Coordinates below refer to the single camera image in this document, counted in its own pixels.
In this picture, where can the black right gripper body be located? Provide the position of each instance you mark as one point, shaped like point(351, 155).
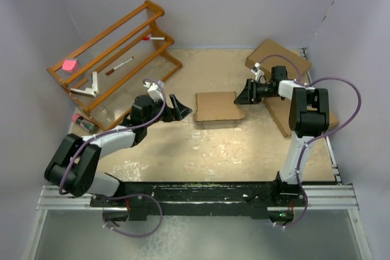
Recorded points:
point(261, 91)

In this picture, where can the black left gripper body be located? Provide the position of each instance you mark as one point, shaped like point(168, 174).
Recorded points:
point(169, 115)

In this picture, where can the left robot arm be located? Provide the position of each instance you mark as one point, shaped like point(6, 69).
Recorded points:
point(73, 168)

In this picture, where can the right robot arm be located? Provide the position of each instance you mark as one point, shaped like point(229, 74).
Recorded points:
point(309, 117)

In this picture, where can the medium folded cardboard box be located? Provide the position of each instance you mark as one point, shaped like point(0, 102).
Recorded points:
point(279, 111)

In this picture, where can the large folded cardboard box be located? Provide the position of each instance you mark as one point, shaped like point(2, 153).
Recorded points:
point(270, 54)

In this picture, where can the small folded cardboard box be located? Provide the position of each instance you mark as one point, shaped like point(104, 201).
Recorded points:
point(333, 120)

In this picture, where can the orange wooden rack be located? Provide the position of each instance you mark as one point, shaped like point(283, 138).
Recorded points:
point(115, 44)

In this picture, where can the brown capped white marker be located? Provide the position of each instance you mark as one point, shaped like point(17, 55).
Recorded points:
point(111, 71)

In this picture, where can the pink capped green can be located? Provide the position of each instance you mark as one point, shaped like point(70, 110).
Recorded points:
point(84, 123)

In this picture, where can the red capped white marker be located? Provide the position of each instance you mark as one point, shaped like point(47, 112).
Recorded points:
point(147, 38)

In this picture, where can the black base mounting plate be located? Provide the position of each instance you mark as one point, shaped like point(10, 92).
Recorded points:
point(255, 199)

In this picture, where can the pink eraser block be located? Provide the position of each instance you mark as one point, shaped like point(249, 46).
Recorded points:
point(70, 65)

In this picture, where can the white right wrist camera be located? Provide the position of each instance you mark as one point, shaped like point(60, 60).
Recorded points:
point(256, 70)

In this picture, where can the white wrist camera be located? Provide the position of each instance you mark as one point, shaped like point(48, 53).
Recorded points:
point(154, 90)
point(256, 70)

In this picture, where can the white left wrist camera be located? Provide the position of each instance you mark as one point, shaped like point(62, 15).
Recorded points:
point(154, 90)

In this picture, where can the white angled bracket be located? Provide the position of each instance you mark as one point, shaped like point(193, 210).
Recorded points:
point(91, 90)

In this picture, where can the aluminium frame rail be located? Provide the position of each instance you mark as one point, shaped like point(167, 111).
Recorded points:
point(320, 197)

